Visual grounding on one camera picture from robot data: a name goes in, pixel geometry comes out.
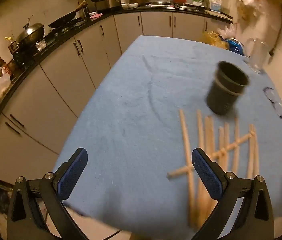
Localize blue towel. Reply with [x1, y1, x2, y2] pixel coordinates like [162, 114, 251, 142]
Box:
[53, 35, 282, 237]

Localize clear glass mug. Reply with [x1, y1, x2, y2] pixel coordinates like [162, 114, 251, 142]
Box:
[247, 37, 268, 74]

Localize black utensil cup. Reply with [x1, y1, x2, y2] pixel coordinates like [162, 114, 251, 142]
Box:
[205, 61, 249, 116]

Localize wooden cutting board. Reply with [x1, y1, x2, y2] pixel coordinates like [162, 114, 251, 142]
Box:
[204, 9, 233, 22]

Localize black frying pan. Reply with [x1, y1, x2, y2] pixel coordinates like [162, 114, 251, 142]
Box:
[48, 9, 84, 29]

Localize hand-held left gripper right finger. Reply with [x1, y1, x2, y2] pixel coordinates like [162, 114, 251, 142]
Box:
[191, 147, 274, 240]

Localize dark framed eyeglasses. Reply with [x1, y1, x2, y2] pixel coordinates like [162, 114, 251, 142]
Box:
[263, 87, 282, 118]

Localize black power cable with plug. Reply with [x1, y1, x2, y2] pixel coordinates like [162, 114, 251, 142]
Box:
[268, 6, 282, 57]

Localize yellow plastic bag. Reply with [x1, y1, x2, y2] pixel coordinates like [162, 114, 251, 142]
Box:
[200, 30, 229, 49]

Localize dark utensil holder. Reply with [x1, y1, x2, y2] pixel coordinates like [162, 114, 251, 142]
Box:
[77, 1, 90, 18]

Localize brown hanging bag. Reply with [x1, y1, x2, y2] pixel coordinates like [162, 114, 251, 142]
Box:
[238, 4, 258, 27]

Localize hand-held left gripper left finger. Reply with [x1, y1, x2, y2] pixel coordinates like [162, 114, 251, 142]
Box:
[7, 147, 88, 240]

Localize bunch of wooden chopsticks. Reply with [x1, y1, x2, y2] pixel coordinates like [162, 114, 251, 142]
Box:
[166, 109, 260, 229]

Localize white jug blue label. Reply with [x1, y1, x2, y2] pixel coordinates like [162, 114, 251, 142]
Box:
[210, 0, 223, 12]

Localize grey lower kitchen cabinets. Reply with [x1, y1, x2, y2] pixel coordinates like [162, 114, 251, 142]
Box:
[0, 11, 233, 178]

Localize steel kitchen sink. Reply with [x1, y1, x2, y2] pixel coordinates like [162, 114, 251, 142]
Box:
[145, 1, 199, 9]

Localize steel wok with lid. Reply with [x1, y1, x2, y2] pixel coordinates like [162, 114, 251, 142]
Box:
[15, 22, 46, 50]

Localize black kitchen countertop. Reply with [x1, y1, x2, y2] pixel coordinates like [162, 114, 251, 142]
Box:
[0, 4, 233, 150]

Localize black gas stove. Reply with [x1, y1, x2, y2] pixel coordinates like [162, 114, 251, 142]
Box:
[11, 17, 88, 67]

